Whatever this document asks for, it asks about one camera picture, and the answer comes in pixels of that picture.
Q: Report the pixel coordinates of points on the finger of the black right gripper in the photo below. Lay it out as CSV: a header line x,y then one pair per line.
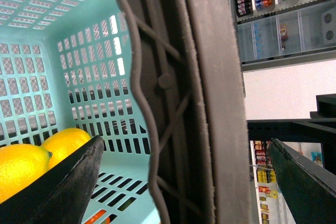
x,y
62,194
308,189

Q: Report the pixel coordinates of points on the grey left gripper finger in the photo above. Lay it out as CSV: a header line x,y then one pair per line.
x,y
187,79

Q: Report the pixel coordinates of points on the light blue basket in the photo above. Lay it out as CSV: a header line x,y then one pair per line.
x,y
67,63

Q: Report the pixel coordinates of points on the yellow lemon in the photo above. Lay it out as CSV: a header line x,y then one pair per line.
x,y
64,143
21,165

